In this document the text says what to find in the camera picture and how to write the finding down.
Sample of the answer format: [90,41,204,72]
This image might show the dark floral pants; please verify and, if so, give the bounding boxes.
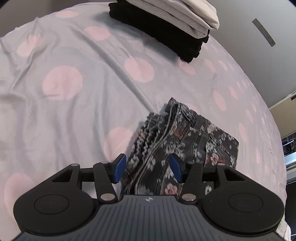
[121,98,239,196]

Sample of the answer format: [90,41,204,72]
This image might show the folded black clothes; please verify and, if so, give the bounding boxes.
[108,1,209,63]

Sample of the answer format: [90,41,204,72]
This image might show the folded white clothes stack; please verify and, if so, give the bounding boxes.
[128,0,220,39]

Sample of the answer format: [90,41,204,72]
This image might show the cream door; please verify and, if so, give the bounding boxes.
[269,91,296,138]

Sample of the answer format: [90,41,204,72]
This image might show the pink dotted bed sheet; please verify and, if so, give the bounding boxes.
[1,3,287,240]

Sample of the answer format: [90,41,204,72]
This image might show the grey wall switch plate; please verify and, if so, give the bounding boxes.
[252,18,276,47]

